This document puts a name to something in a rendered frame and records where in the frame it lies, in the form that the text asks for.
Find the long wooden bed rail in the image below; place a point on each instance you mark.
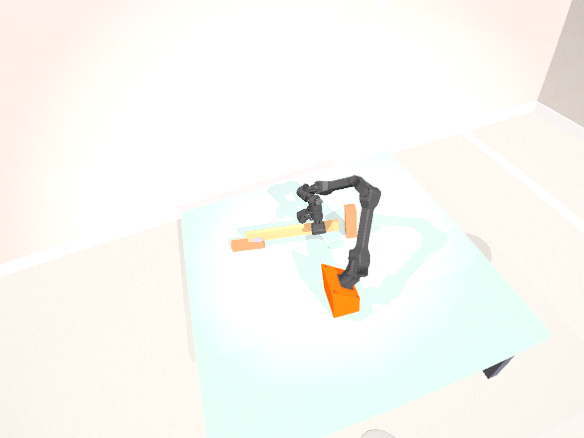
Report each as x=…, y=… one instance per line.
x=289, y=231

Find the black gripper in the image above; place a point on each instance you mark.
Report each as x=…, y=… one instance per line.
x=318, y=227

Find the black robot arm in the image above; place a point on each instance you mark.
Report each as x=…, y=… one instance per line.
x=369, y=196

